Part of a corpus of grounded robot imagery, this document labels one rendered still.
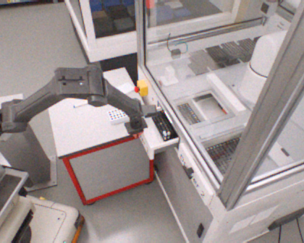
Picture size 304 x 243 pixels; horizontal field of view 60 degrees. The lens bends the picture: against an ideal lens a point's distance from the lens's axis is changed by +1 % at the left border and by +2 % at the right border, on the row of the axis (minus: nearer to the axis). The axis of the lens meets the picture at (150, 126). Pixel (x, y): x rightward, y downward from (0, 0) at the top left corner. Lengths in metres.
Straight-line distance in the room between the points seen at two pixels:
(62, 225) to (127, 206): 0.53
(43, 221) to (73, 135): 0.62
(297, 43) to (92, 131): 1.20
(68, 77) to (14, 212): 0.79
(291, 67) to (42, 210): 1.68
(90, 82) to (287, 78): 0.49
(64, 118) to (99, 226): 0.87
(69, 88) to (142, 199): 1.53
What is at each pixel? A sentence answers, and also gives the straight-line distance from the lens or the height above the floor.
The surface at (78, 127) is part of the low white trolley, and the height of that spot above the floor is 0.76.
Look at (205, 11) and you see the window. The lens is 0.88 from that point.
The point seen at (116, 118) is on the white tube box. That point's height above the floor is 0.80.
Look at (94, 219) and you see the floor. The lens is 2.11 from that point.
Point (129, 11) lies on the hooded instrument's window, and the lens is 1.90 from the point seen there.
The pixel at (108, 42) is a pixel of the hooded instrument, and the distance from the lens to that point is 1.93.
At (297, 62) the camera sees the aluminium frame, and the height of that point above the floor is 1.62.
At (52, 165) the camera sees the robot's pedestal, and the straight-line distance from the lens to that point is 2.41.
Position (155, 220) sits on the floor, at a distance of 2.06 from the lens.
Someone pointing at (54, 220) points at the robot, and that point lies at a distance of 1.87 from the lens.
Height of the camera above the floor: 1.93
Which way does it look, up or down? 50 degrees down
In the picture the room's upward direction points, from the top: straight up
